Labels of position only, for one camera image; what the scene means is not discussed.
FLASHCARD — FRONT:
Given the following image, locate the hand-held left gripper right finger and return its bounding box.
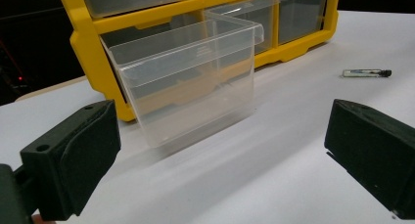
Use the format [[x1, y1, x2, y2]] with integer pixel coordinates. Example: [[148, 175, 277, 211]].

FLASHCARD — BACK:
[[323, 99, 415, 220]]

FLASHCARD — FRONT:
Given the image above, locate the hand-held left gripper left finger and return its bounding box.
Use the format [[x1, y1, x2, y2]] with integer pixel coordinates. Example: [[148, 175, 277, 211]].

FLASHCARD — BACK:
[[20, 99, 122, 222]]

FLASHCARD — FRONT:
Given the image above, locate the yellow drawer cabinet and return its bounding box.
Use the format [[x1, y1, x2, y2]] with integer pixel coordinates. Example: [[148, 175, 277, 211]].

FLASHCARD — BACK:
[[56, 0, 341, 122]]

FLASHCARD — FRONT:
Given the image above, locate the clear plastic drawer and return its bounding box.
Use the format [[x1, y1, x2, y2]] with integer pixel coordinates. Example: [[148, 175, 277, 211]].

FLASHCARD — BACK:
[[204, 0, 282, 56], [278, 0, 329, 46], [79, 0, 197, 20], [103, 11, 264, 149]]

